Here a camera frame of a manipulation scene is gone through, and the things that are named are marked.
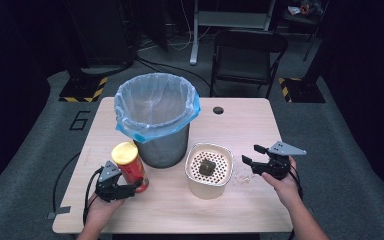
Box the white container with strainer insert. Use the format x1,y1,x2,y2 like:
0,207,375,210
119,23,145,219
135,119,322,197
184,142,235,201

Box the white cable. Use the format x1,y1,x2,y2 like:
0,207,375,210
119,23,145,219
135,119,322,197
165,0,212,52

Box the scattered crumbs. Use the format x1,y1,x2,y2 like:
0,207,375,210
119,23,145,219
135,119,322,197
233,170,254,185

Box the red canister with yellow lid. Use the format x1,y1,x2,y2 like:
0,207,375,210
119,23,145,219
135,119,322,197
110,141,150,194

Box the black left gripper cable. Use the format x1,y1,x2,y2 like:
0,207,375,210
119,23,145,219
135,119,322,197
82,166,105,226

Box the black base with hazard stripes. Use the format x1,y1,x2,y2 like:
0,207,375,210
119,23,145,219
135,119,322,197
277,76,327,104
58,76,109,103

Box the white desk frame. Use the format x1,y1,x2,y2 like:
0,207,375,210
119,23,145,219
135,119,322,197
188,0,278,66

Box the dark lump of residue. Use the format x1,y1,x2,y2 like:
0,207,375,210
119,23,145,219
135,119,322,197
198,158,217,177

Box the black floor cable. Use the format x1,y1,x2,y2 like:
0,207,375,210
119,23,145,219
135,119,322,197
135,55,214,92

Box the blue plastic bin liner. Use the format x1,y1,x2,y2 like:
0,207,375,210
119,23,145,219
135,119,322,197
113,72,202,145

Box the black folding chair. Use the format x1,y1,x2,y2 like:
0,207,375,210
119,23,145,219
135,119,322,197
209,28,290,100

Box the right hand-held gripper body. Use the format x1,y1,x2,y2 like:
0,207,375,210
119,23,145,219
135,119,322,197
251,140,308,181

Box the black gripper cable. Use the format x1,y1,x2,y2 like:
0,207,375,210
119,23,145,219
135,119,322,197
82,166,105,226
288,166,305,202

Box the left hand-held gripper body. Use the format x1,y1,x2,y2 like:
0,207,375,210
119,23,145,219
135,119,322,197
94,160,138,203

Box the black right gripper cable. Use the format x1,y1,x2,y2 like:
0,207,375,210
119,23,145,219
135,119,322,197
288,166,305,202

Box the grey tape strip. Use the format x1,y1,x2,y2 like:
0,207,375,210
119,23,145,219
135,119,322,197
47,205,72,220

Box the person's left hand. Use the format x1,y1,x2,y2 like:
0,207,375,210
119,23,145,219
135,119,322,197
85,192,126,224

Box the black cabinet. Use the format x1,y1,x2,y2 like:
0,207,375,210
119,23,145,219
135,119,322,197
62,0,138,69

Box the person's right hand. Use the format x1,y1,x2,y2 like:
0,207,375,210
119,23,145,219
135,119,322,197
261,155,302,210

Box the grey mesh trash bin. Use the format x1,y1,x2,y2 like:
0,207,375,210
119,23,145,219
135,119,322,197
133,121,191,170

